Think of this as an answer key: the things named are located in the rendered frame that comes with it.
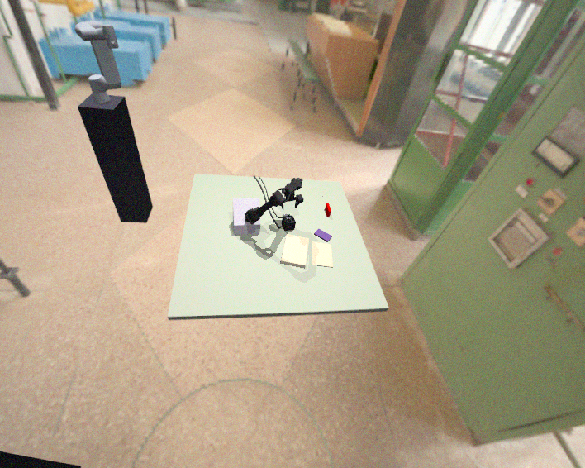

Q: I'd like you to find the cream flat square slab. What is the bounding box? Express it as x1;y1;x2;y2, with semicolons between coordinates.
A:
312;241;333;268

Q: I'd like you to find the cream flat rectangular box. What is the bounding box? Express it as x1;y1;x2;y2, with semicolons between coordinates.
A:
280;234;309;268

